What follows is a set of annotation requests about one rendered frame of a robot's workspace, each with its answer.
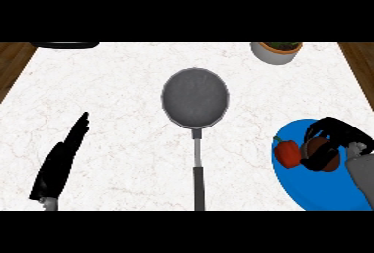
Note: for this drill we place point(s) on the brown cupcake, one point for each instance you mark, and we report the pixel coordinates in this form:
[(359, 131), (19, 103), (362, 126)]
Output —
[(327, 164)]

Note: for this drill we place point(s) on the grey frying pan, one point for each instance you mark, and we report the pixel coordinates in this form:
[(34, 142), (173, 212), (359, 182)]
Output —
[(195, 102)]

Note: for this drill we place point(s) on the black appliance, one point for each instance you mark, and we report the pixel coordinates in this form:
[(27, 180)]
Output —
[(64, 45)]

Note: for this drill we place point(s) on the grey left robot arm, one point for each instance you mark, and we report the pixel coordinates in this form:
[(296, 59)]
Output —
[(49, 203)]

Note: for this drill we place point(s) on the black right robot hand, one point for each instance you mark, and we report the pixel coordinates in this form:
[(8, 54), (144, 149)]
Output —
[(336, 130)]

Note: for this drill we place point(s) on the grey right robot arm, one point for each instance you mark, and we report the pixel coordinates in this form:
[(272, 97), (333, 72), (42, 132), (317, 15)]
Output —
[(362, 171)]

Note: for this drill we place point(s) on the red bell pepper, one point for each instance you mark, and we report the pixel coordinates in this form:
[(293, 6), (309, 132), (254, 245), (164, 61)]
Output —
[(287, 154)]

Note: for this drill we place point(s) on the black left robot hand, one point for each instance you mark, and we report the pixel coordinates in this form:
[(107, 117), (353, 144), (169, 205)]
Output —
[(56, 164)]

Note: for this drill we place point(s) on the blue plate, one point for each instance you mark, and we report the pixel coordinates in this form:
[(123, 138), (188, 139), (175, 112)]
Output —
[(317, 184)]

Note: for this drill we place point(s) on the white potted plant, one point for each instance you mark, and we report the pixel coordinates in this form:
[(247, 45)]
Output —
[(275, 51)]

